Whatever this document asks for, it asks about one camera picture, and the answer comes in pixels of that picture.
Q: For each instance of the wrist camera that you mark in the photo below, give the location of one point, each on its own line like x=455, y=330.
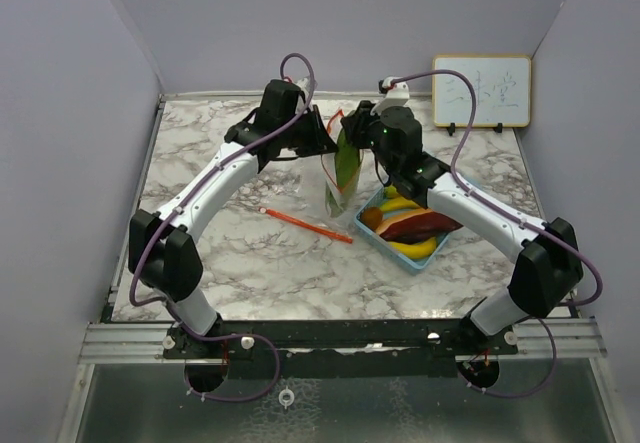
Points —
x=393, y=94
x=305, y=85

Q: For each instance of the aluminium extrusion rail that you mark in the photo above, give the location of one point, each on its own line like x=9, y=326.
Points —
x=574, y=338

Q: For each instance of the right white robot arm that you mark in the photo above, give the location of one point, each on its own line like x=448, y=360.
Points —
x=544, y=254

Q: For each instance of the white ring pull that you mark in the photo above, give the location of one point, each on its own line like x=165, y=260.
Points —
x=286, y=397

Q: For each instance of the yellow banana bunch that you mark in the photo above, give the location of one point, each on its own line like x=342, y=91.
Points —
x=393, y=201

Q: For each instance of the red orange papaya slice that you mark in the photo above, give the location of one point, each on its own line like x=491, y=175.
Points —
x=415, y=220

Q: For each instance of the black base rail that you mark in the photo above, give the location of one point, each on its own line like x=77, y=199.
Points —
x=327, y=349

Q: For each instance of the clear orange zip bag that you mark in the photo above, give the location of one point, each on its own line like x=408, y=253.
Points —
x=318, y=229

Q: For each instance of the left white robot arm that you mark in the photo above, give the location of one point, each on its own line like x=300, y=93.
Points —
x=162, y=251

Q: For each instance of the small brown orange fruit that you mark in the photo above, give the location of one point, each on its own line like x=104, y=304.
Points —
x=371, y=217

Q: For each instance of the green leaf vegetable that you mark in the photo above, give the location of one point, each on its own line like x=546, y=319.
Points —
x=342, y=171

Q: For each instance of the purple eggplant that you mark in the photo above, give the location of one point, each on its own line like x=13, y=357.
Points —
x=419, y=236

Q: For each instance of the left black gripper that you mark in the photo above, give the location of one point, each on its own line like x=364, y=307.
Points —
x=321, y=141

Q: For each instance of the blue plastic basket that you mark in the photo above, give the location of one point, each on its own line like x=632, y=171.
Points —
x=382, y=246

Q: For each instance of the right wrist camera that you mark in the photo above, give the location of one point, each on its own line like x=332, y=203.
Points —
x=393, y=94

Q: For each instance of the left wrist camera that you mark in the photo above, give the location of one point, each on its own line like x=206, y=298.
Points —
x=305, y=85

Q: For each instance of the single yellow banana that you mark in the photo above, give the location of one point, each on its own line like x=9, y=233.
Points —
x=420, y=250

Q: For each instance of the small whiteboard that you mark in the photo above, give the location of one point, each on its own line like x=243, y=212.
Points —
x=501, y=83

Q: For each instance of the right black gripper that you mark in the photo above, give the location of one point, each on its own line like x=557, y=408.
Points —
x=355, y=124

